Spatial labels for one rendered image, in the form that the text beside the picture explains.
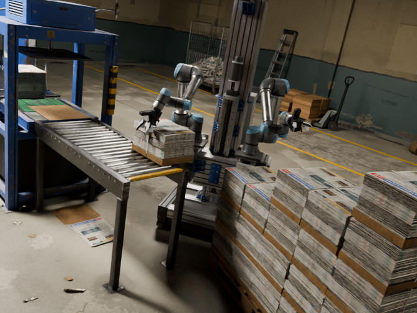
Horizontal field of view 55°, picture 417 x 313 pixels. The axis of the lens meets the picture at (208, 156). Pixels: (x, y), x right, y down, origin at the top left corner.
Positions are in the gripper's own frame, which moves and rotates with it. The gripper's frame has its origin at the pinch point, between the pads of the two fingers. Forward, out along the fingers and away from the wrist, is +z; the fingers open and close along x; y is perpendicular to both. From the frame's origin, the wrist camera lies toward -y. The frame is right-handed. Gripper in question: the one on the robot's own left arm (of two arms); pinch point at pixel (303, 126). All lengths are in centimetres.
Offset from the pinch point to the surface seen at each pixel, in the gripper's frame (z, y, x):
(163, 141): -16, 12, 95
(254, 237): 33, 64, 42
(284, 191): 49, 24, 32
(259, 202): 30, 41, 39
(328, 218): 84, 22, 23
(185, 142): -25, 17, 78
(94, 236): -50, 103, 149
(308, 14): -686, -60, -321
